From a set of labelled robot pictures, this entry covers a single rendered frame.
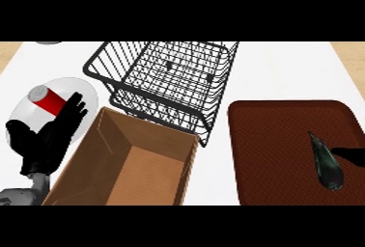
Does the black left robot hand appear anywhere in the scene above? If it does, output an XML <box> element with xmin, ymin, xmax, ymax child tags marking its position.
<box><xmin>5</xmin><ymin>92</ymin><xmax>91</xmax><ymax>177</ymax></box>

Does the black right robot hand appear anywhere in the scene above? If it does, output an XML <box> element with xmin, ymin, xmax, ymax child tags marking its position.
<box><xmin>330</xmin><ymin>147</ymin><xmax>365</xmax><ymax>168</ymax></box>

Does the dark green eggplant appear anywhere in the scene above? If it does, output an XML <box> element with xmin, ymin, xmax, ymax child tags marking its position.
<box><xmin>306</xmin><ymin>130</ymin><xmax>345</xmax><ymax>192</ymax></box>

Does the dark brown tray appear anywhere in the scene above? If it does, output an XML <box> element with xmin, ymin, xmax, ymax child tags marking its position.
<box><xmin>227</xmin><ymin>99</ymin><xmax>365</xmax><ymax>206</ymax></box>

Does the red can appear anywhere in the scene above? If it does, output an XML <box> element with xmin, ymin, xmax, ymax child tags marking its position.
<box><xmin>27</xmin><ymin>84</ymin><xmax>69</xmax><ymax>117</ymax></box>

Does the brown cardboard box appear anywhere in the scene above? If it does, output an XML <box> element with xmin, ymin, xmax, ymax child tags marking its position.
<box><xmin>42</xmin><ymin>106</ymin><xmax>202</xmax><ymax>206</ymax></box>

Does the black wire tiered basket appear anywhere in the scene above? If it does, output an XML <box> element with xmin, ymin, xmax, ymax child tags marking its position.
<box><xmin>83</xmin><ymin>41</ymin><xmax>241</xmax><ymax>149</ymax></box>

